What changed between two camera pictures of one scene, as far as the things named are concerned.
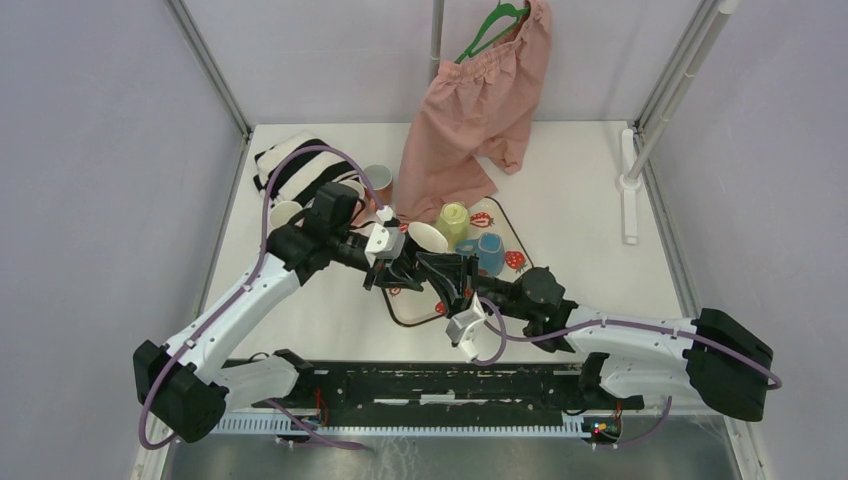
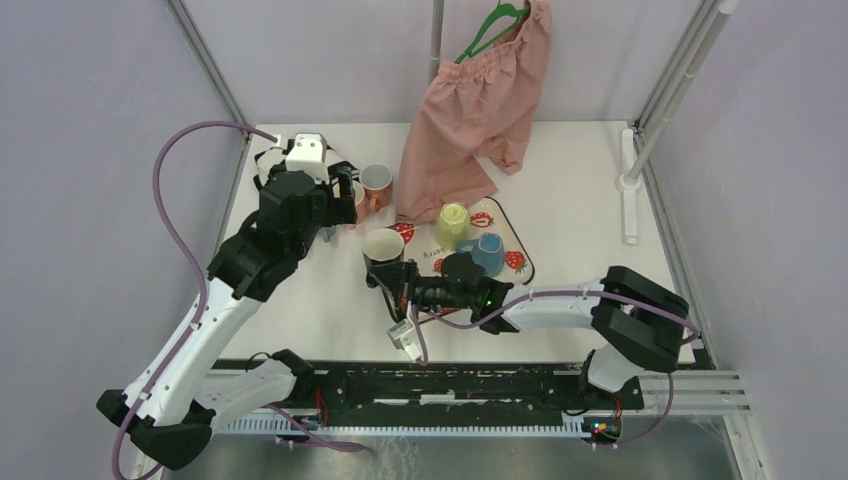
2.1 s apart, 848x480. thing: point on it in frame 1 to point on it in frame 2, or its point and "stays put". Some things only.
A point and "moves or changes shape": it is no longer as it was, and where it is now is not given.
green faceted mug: (454, 221) stays put
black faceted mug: (425, 238) moves or changes shape
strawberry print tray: (410, 307) moves or changes shape
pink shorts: (477, 106) stays put
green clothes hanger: (501, 10) stays put
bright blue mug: (489, 250) stays put
